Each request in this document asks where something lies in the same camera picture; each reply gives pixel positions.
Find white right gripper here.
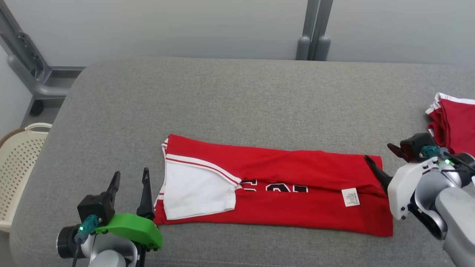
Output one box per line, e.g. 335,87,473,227
364,143,451,220

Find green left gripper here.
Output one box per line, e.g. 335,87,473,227
95,168,164,251

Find red shorts with white band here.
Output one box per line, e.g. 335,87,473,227
425,93,475,155

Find red white printed jersey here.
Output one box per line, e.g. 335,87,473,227
153,134,394,237

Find cream perforated laundry basket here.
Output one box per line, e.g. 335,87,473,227
0,122,53,233

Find black cable with teal plug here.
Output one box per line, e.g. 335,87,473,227
420,146,475,173
71,215,100,267

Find grey metal wheeled frame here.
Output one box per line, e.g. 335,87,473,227
0,0,86,116

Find grey double metal post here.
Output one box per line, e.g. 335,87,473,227
296,0,333,62

